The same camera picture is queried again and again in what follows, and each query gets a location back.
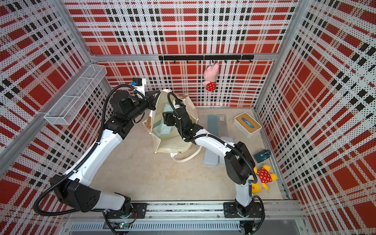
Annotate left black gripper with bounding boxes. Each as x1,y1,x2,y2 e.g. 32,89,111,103
125,89,160,121

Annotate cream floral canvas bag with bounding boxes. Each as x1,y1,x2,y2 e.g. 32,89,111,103
143,89,202,163

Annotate transparent grey pencil case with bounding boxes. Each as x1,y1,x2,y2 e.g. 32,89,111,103
217,114,229,137

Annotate light blue pencil case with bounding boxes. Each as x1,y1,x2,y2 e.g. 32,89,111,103
219,137,234,166
204,148,219,167

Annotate mint green pencil case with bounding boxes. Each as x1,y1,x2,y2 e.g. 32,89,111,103
159,104,173,135

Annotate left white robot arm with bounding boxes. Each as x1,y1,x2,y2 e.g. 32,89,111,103
33,84,161,216

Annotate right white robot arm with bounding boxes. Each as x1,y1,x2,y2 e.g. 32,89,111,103
163,92,264,217

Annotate pink plush pig toy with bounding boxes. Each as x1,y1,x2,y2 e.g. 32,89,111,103
202,63,219,92

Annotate white tissue box wooden lid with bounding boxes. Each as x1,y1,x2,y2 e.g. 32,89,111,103
234,112,262,138

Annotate yellow plush toy red dress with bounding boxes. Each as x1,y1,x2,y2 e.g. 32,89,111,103
251,164,278,193

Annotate small green circuit board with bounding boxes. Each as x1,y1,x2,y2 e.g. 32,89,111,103
113,222,131,230

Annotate black wall hook rail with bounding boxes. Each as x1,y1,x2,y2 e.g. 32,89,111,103
158,54,255,63

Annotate white wire mesh basket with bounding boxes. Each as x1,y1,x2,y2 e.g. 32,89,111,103
44,64,107,125

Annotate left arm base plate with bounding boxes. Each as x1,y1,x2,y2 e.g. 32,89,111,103
106,203,148,219

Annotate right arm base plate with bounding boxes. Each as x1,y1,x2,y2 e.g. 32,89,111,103
223,201,263,218

